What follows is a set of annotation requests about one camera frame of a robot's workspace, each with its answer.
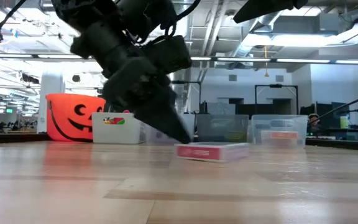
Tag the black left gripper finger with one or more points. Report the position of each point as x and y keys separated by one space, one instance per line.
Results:
x=166 y=123

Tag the black track light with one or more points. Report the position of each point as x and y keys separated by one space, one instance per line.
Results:
x=30 y=78

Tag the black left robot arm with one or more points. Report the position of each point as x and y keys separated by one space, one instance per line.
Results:
x=104 y=18

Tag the orange pumpkin face bucket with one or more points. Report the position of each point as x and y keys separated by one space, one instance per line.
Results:
x=64 y=115

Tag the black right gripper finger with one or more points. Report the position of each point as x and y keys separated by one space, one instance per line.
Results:
x=259 y=7

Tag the green exit sign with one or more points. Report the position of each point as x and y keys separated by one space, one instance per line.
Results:
x=9 y=110

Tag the round black ceiling camera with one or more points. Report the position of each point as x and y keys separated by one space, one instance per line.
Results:
x=76 y=78

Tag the black table frame rails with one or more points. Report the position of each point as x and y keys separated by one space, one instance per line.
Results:
x=346 y=144
x=17 y=138

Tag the person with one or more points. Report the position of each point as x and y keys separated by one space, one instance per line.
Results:
x=314 y=119

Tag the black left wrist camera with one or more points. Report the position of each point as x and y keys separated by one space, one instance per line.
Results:
x=169 y=54

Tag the black frame stand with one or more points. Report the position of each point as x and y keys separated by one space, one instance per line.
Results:
x=194 y=82
x=275 y=86

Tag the orange print card deck box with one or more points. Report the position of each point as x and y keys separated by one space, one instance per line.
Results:
x=280 y=135

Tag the yellow-green bottle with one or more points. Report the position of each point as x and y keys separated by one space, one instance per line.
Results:
x=344 y=122

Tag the grey plastic bin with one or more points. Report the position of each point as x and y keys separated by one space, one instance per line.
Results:
x=216 y=127

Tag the small red toy brick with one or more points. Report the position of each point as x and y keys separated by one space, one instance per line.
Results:
x=114 y=120

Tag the pink card deck box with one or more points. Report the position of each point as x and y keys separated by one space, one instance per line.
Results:
x=210 y=152

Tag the slanted silver duct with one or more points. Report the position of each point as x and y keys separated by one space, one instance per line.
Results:
x=250 y=31

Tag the clear plastic bin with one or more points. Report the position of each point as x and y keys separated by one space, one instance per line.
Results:
x=188 y=124
x=291 y=124

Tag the bright ceiling light panel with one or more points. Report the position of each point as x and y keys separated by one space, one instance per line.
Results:
x=291 y=40

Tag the white plastic bin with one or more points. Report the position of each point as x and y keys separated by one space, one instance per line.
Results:
x=117 y=132

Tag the dark desk monitors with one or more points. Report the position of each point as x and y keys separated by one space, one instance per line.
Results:
x=325 y=110

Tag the white square pillar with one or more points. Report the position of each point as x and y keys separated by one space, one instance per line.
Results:
x=53 y=90

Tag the long ceiling light rail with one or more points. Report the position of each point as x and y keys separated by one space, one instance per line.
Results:
x=275 y=60

